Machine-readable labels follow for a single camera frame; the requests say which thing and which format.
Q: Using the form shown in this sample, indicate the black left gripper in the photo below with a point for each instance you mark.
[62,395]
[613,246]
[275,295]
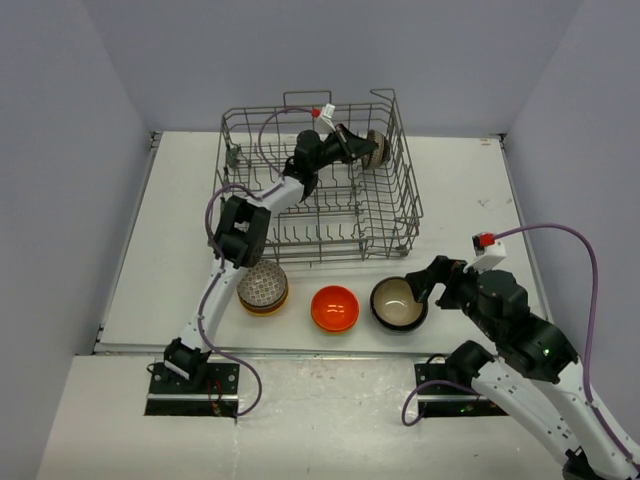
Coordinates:
[350,146]

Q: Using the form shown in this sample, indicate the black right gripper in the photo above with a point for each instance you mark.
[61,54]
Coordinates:
[443,270]

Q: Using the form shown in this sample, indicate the black striped bowl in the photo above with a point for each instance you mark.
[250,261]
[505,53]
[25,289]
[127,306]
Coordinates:
[379,155]

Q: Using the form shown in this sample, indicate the blue floral bowl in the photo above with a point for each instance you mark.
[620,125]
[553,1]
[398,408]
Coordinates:
[393,306]

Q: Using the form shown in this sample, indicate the grey wire dish rack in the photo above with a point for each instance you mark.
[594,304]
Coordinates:
[369,209]

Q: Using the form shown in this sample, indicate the orange bowl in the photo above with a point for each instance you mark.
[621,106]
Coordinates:
[334,328]
[334,304]

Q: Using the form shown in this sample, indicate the brown patterned white bowl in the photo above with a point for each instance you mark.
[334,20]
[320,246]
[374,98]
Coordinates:
[265,280]

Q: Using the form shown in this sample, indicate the mint green bowl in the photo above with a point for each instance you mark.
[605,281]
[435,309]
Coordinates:
[263,301]

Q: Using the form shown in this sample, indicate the yellow ribbed bowl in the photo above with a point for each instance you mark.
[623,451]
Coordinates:
[263,311]

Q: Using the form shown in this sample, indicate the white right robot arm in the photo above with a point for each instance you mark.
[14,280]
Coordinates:
[536,376]

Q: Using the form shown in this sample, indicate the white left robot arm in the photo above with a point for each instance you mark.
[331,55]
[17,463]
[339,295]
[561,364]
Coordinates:
[237,223]

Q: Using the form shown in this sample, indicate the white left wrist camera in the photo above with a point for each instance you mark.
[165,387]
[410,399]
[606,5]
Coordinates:
[323,119]

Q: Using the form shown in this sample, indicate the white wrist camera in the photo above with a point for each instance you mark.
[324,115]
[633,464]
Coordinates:
[323,119]
[489,252]

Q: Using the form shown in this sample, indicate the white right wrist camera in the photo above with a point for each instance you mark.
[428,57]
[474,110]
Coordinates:
[489,252]

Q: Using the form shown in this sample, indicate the right aluminium table rail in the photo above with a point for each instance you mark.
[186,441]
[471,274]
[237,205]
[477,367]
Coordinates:
[544,303]

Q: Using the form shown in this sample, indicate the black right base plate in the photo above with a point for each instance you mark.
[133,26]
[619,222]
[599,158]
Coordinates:
[440,401]

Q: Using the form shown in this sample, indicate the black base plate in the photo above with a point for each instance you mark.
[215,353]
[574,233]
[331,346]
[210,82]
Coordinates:
[440,401]
[214,393]

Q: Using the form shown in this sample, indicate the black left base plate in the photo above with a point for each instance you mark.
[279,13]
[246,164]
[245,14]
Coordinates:
[214,393]

